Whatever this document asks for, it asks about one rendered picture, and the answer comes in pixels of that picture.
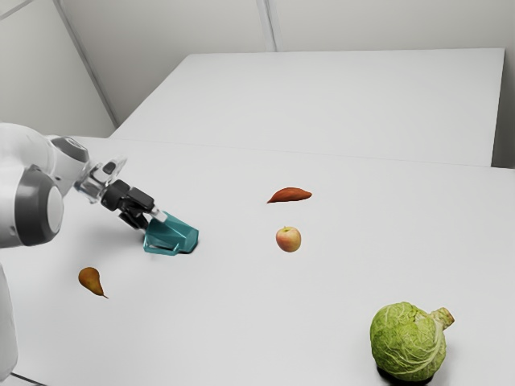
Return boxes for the green cabbage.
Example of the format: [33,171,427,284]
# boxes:
[369,302,456,382]

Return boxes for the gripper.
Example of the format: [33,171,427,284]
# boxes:
[101,179,167,231]

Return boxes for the orange sweet potato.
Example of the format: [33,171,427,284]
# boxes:
[266,187,313,205]

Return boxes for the brown pear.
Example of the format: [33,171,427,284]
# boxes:
[78,266,109,300]

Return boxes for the teal faceted mug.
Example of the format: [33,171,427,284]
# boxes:
[142,211,200,257]

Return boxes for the red yellow apple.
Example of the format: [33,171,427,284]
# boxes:
[275,225,303,254]

